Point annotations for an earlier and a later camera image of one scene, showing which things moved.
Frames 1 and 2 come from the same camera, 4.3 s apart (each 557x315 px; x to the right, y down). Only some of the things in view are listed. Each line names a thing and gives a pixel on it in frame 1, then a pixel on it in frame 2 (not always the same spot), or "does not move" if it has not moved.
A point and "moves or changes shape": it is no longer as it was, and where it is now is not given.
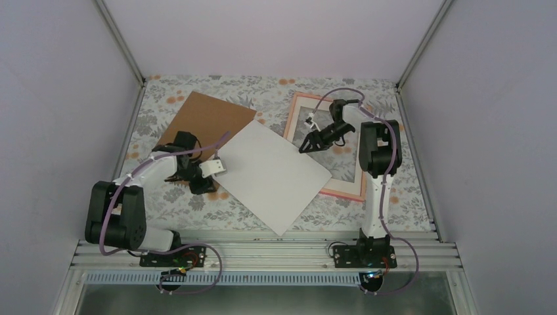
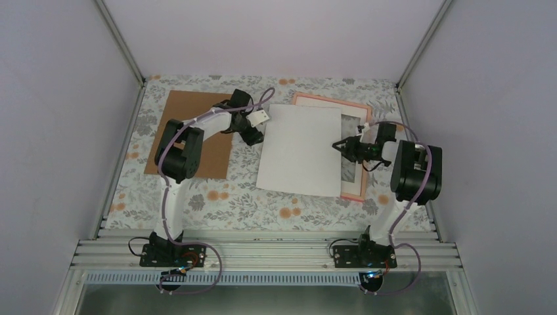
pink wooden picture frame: [363, 179] -> [353, 174]
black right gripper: [313, 139] -> [350, 149]
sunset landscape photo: [273, 178] -> [297, 154]
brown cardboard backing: [209, 117] moves or changes shape
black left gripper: [201, 188] -> [252, 138]
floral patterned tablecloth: [162, 98] does not move
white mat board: [335, 184] does not move
